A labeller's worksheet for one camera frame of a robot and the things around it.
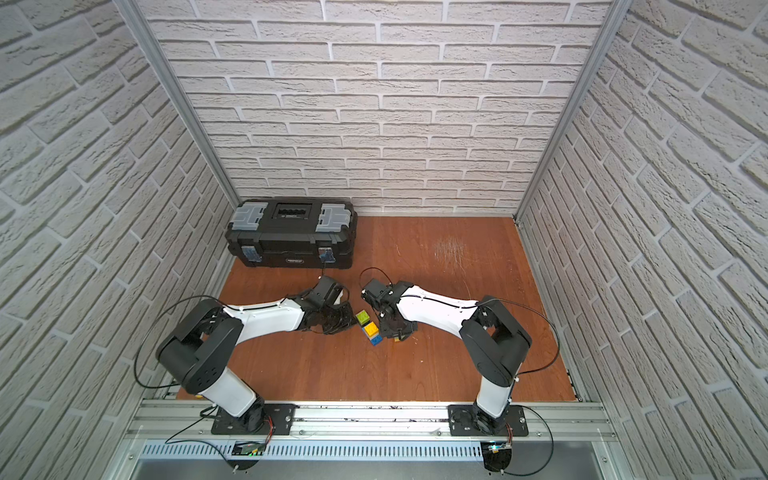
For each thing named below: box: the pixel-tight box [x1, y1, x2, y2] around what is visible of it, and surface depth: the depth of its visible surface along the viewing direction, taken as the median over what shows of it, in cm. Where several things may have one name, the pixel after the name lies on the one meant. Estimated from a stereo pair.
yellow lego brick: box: [364, 321, 379, 338], surface depth 87 cm
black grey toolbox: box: [225, 196, 359, 269], surface depth 97 cm
